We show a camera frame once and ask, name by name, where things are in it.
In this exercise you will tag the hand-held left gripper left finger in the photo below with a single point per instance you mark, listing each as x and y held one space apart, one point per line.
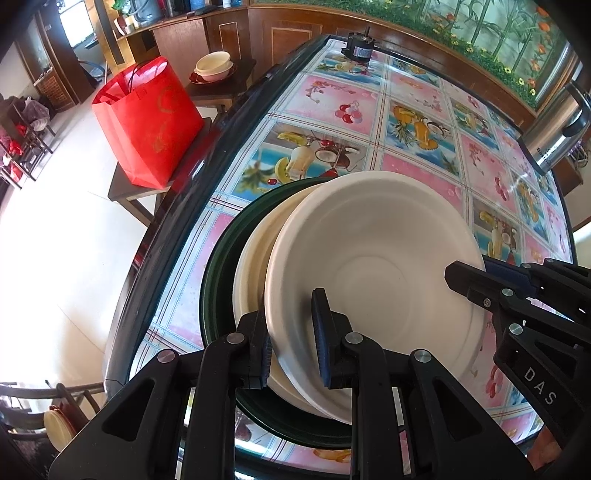
263 355

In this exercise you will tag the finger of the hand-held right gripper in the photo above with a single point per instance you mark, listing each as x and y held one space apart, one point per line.
475 281
508 274

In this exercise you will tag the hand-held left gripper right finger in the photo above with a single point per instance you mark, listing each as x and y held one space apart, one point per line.
323 341

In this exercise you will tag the dark green plastic bowl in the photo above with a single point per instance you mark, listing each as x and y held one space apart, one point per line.
217 286

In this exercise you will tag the cream ribbed plastic bowl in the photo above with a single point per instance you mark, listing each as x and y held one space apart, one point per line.
249 267

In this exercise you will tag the white paper bowl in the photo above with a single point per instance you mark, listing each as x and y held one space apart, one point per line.
378 258

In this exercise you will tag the person's right forearm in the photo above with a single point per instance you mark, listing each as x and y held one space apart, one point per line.
542 445

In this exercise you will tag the stainless steel thermos jug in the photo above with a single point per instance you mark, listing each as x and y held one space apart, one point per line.
554 134

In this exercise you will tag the dark wooden stool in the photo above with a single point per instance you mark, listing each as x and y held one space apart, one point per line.
231 87
134 203

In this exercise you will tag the cream plate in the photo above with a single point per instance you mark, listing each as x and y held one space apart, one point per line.
57 427

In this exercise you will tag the dark wooden chair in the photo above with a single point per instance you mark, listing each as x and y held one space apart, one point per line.
27 392

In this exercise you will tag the red paper gift bag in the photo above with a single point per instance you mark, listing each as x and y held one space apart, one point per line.
147 124

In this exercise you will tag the small black motor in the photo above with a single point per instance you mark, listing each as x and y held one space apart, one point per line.
358 46

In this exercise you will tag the small white bowl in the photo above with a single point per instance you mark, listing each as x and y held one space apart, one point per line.
219 76

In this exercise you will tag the small red saucer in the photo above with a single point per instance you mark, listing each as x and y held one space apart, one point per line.
194 79

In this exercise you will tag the curved wooden counter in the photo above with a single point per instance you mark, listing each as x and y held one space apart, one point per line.
184 41

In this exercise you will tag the dark chair with clothes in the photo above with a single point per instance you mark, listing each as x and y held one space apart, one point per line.
34 113

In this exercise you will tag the flower and bamboo wall mural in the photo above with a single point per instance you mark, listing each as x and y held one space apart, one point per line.
461 32

